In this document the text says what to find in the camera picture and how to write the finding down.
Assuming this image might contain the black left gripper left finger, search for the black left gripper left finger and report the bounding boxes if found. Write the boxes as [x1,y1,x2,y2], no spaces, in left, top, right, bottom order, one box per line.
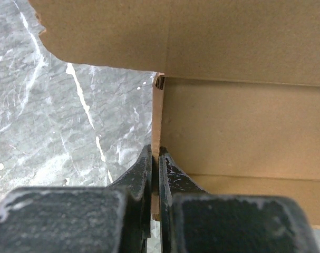
[0,145,152,252]

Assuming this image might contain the cardboard box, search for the cardboard box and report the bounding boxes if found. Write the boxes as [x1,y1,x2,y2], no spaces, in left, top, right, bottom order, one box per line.
[30,1,320,228]

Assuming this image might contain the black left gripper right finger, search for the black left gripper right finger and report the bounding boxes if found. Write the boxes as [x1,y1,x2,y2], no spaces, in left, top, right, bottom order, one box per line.
[158,147,320,252]

